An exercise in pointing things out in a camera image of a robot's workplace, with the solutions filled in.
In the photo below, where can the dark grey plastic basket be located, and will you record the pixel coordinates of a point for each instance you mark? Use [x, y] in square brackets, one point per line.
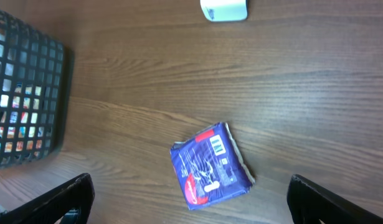
[35, 79]

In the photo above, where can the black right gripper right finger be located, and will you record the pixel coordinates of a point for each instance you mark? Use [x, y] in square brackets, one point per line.
[309, 202]

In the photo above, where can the purple sanitary pad pack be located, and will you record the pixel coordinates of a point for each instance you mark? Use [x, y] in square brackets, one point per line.
[210, 168]

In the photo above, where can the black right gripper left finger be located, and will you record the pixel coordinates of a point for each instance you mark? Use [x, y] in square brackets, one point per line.
[71, 202]

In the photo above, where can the white barcode scanner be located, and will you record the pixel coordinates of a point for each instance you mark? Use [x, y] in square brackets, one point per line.
[224, 10]

